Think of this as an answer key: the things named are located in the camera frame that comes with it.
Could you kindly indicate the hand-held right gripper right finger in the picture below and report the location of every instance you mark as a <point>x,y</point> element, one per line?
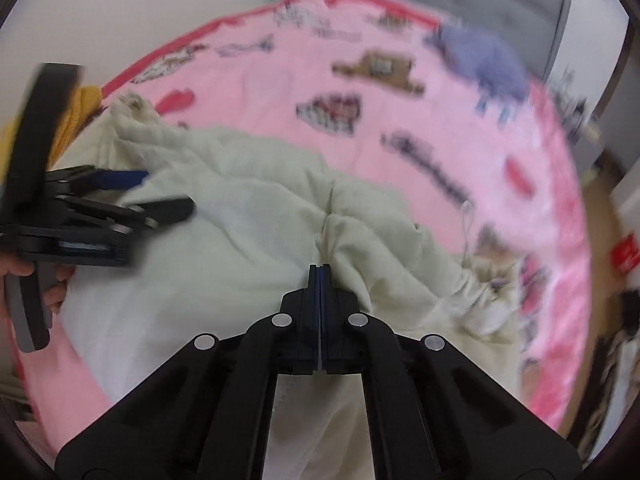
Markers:
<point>332,310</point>

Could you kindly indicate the yellow cloth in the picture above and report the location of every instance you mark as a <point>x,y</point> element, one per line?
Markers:
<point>75,115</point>

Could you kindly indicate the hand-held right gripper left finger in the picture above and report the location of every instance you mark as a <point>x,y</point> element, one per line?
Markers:
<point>307,310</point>

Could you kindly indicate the purple cloth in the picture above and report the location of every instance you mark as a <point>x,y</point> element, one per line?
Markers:
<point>480,62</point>

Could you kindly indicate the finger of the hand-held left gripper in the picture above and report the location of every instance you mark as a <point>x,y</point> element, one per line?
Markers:
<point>122,178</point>
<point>165,211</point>

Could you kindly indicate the cream quilted jacket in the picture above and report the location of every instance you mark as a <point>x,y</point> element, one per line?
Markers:
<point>240,240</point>

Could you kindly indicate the person's left hand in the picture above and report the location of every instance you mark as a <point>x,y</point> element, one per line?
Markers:
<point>57,290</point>

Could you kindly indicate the red packet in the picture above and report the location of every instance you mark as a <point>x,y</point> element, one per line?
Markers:
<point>627,252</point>

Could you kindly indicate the pink printed blanket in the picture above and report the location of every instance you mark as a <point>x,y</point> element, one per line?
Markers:
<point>400,140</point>

